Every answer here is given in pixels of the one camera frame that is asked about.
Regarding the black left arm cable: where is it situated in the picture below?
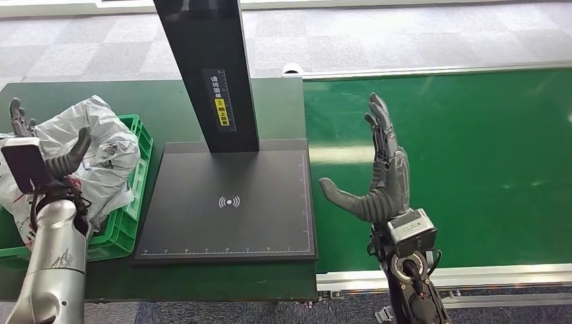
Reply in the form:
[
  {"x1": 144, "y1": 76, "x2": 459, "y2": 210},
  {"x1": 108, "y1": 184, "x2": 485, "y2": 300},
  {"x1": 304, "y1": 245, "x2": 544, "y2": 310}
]
[{"x1": 27, "y1": 178, "x2": 93, "y2": 236}]

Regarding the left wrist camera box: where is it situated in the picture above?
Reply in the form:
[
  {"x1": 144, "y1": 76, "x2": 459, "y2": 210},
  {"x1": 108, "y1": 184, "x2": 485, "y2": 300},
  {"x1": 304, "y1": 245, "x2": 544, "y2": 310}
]
[{"x1": 0, "y1": 137, "x2": 53, "y2": 194}]

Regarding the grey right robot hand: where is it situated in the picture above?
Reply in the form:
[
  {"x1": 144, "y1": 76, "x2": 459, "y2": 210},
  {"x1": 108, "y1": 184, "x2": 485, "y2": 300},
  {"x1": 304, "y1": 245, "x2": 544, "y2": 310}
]
[{"x1": 318, "y1": 92, "x2": 411, "y2": 224}]

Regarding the black scanner base platform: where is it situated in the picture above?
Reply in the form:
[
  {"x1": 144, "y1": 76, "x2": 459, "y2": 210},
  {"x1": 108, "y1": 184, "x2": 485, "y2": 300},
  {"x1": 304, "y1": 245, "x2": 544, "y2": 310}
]
[{"x1": 132, "y1": 138, "x2": 318, "y2": 268}]

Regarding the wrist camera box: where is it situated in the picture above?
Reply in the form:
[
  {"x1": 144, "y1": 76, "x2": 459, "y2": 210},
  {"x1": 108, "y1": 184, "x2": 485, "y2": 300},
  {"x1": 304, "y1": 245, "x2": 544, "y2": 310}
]
[
  {"x1": 386, "y1": 207, "x2": 438, "y2": 259},
  {"x1": 0, "y1": 137, "x2": 53, "y2": 194}
]

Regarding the black scanner column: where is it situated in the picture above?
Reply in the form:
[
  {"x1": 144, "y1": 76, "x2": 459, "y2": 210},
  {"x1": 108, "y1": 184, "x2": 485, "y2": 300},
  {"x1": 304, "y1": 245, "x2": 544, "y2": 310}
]
[{"x1": 152, "y1": 0, "x2": 260, "y2": 155}]

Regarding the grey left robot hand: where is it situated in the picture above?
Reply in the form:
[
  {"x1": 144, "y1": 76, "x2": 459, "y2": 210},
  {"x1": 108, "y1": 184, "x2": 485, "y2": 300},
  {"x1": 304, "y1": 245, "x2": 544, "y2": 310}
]
[{"x1": 9, "y1": 97, "x2": 93, "y2": 178}]

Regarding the white plastic mailer package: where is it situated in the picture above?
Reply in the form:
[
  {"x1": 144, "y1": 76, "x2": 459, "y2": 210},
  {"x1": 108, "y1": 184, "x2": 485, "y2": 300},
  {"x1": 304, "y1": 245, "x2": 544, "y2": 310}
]
[{"x1": 0, "y1": 94, "x2": 141, "y2": 251}]

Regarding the yellow warning sticker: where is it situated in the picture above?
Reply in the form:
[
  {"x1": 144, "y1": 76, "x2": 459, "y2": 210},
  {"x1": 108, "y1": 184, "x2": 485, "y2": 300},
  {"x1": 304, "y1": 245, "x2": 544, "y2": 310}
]
[{"x1": 214, "y1": 97, "x2": 230, "y2": 128}]

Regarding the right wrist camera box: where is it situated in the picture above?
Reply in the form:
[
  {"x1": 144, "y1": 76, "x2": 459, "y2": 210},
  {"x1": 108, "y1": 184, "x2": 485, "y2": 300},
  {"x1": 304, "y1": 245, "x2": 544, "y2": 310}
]
[{"x1": 386, "y1": 207, "x2": 438, "y2": 259}]

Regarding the green plastic crate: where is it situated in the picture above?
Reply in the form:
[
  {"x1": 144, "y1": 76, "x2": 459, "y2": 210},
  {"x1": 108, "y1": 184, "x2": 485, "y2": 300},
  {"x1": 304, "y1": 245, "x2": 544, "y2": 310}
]
[{"x1": 0, "y1": 113, "x2": 154, "y2": 272}]

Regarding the wide aluminium conveyor rail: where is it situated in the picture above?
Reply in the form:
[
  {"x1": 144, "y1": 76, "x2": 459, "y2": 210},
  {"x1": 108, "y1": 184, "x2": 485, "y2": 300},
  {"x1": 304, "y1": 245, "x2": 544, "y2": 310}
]
[{"x1": 316, "y1": 263, "x2": 572, "y2": 294}]

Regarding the green conveyor belt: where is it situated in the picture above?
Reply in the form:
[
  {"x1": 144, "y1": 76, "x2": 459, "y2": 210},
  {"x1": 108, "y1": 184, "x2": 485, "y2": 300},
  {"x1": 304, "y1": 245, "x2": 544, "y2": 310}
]
[{"x1": 303, "y1": 67, "x2": 572, "y2": 275}]

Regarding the thin aluminium conveyor rail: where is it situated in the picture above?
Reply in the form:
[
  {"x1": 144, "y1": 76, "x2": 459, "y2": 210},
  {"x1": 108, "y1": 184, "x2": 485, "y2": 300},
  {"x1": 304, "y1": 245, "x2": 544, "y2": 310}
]
[{"x1": 282, "y1": 59, "x2": 572, "y2": 80}]

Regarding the grey metal conveyor bracket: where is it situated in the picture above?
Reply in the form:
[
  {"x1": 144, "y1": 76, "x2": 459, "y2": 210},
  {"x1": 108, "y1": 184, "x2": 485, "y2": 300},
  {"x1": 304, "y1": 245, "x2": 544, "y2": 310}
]
[{"x1": 374, "y1": 305, "x2": 395, "y2": 324}]

